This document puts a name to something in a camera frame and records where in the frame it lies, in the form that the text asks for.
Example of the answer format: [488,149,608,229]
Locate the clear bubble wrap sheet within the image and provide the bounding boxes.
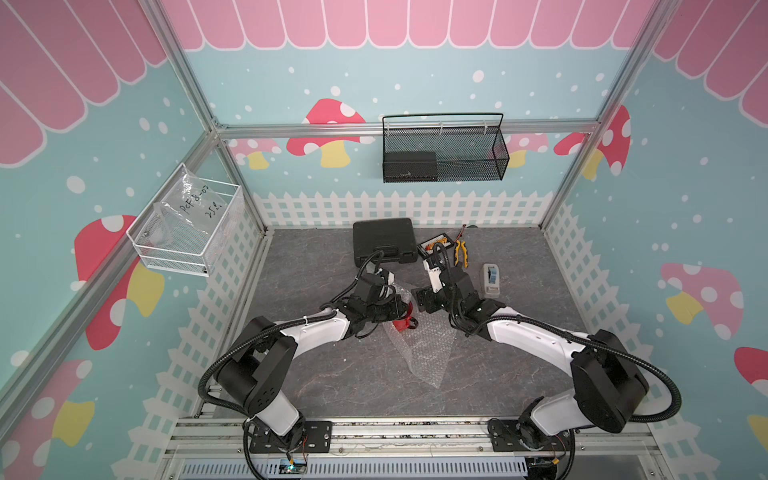
[384,283,457,389]

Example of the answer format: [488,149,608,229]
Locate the black tray of connectors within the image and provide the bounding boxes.
[418,233,455,259]

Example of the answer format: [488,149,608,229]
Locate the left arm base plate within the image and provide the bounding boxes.
[248,419,333,454]

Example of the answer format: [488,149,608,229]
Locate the yellow handled pliers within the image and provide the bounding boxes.
[454,240,469,268]

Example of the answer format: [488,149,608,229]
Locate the white wire basket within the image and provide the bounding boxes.
[126,164,244,277]

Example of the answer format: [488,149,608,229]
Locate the red mug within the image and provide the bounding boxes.
[392,303,419,332]

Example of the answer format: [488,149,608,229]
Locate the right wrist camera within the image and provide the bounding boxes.
[423,257,443,284]

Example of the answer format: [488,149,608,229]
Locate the clear plastic bag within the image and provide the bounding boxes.
[148,167,228,254]

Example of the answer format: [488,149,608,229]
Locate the white tape dispenser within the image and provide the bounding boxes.
[482,263,500,298]

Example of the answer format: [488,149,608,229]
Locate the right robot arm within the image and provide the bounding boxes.
[412,267,682,451]

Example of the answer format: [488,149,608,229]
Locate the black plastic tool case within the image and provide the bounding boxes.
[352,218,419,267]

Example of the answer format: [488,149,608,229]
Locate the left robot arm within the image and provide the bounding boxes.
[197,279,413,453]

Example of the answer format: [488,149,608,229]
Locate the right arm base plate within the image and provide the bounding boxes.
[487,418,570,454]

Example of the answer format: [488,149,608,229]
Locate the black wire mesh basket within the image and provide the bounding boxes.
[381,112,510,182]

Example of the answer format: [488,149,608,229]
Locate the black box in basket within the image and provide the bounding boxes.
[382,151,438,183]

